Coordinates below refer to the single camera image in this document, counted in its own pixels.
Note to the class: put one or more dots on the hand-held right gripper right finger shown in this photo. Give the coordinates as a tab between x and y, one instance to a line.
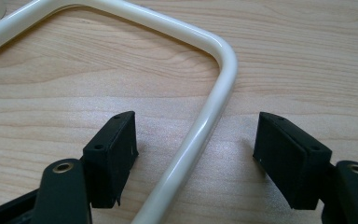
292	161

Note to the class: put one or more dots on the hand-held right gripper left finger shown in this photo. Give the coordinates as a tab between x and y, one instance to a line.
110	161

